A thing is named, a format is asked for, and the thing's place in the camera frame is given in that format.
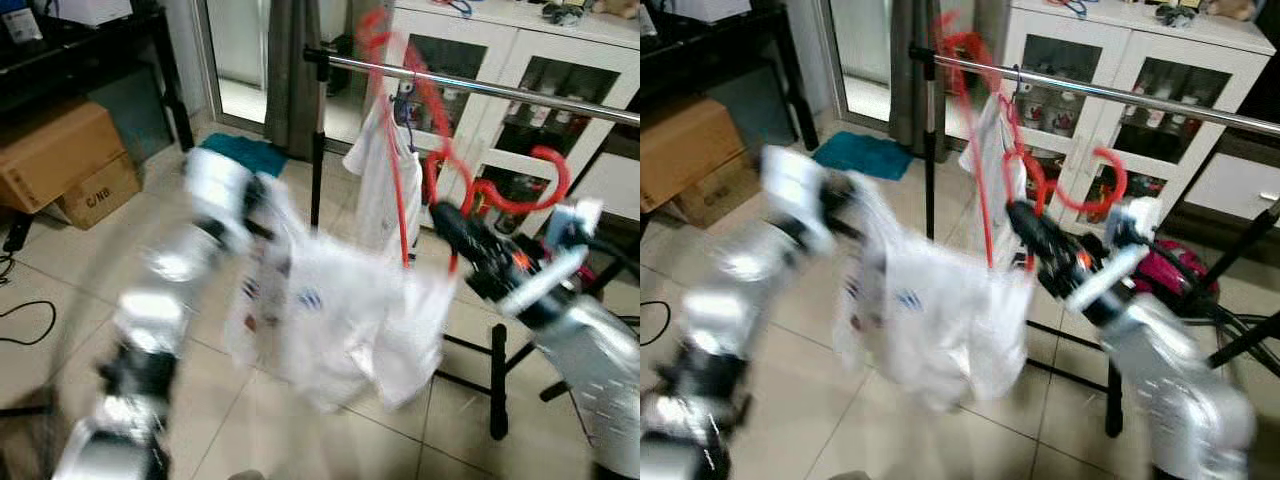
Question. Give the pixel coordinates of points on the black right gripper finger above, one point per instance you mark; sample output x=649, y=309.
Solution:
x=460, y=222
x=448, y=228
x=1024, y=227
x=1035, y=220

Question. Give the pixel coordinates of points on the red plastic clothes hanger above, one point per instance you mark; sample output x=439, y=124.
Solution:
x=1120, y=180
x=560, y=180

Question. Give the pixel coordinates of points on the white T-shirt with blue logo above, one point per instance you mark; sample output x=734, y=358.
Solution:
x=340, y=320
x=930, y=320

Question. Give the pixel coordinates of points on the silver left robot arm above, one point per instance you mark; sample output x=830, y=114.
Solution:
x=150, y=320
x=745, y=320

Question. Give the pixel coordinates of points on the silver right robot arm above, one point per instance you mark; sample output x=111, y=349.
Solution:
x=590, y=360
x=1170, y=370

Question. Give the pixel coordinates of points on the blue clothes hanger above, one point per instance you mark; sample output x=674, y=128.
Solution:
x=405, y=100
x=1018, y=88

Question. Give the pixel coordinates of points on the teal floor mat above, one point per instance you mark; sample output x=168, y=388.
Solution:
x=245, y=152
x=865, y=155

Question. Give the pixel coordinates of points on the plain white T-shirt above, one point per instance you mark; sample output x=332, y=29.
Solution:
x=985, y=180
x=375, y=190

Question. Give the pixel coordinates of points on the pink vacuum cleaner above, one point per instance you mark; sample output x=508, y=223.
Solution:
x=1180, y=275
x=590, y=275

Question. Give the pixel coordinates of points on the black and steel clothes rack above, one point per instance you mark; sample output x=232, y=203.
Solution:
x=500, y=90
x=1150, y=101

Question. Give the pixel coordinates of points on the grey curtain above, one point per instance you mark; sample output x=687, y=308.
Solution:
x=295, y=70
x=915, y=80

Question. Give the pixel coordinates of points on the white framed glass door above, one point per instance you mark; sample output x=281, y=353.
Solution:
x=235, y=50
x=860, y=50

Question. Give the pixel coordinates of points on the large plain cardboard box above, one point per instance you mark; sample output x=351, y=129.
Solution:
x=690, y=150
x=60, y=150

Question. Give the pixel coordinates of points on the white glass-door cabinet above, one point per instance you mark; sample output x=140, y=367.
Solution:
x=520, y=50
x=1140, y=55

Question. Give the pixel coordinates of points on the white low drawer cabinet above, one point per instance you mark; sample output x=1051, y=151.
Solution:
x=1235, y=185

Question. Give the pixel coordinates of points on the black desk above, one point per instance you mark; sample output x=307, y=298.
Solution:
x=100, y=60
x=720, y=50

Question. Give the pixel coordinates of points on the white box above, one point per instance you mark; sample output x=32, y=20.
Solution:
x=85, y=10
x=718, y=8

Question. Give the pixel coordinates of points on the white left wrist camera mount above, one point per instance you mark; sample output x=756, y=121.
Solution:
x=795, y=190
x=215, y=190

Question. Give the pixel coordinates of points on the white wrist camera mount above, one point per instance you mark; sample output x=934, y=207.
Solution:
x=1110, y=280
x=215, y=190
x=545, y=280
x=795, y=190

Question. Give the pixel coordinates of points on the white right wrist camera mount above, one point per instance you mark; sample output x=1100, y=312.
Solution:
x=1110, y=280
x=545, y=280

